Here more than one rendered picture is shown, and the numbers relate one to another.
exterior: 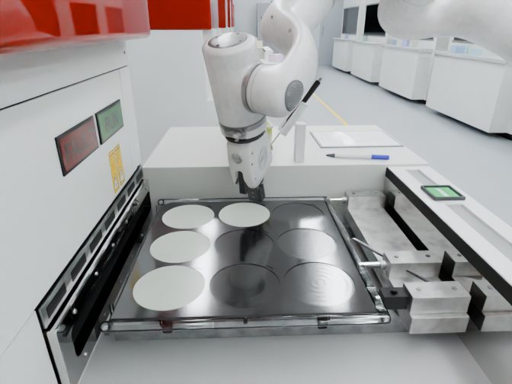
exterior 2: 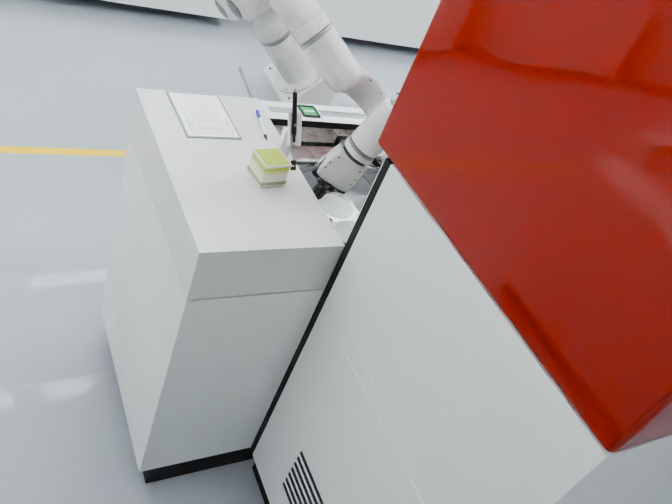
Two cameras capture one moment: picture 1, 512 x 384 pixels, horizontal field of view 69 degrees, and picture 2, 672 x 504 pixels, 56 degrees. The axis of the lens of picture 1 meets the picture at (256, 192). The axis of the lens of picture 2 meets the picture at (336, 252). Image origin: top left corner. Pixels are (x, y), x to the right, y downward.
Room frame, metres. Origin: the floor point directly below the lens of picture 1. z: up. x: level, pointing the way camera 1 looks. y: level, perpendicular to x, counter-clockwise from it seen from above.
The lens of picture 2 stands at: (1.49, 1.15, 1.85)
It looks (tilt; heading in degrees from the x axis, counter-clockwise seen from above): 38 degrees down; 232
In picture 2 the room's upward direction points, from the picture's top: 25 degrees clockwise
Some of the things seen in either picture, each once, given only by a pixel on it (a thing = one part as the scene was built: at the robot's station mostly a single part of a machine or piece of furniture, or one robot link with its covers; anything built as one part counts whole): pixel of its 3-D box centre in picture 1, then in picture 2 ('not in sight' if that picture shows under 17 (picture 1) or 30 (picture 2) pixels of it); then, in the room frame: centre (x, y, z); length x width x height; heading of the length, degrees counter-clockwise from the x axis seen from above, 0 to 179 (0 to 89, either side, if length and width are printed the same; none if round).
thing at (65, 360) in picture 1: (117, 254); not in sight; (0.52, 0.23, 0.89); 0.44 x 0.02 x 0.10; 2
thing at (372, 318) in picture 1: (247, 322); not in sight; (0.37, 0.01, 0.90); 0.37 x 0.01 x 0.01; 92
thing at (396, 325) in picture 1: (285, 323); not in sight; (0.43, -0.04, 0.84); 0.50 x 0.02 x 0.03; 92
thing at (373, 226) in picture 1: (390, 252); (323, 157); (0.57, -0.24, 0.87); 0.36 x 0.08 x 0.03; 2
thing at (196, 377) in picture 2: not in sight; (281, 300); (0.63, -0.08, 0.41); 0.96 x 0.64 x 0.82; 2
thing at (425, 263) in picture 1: (411, 263); not in sight; (0.50, -0.25, 0.89); 0.08 x 0.03 x 0.03; 92
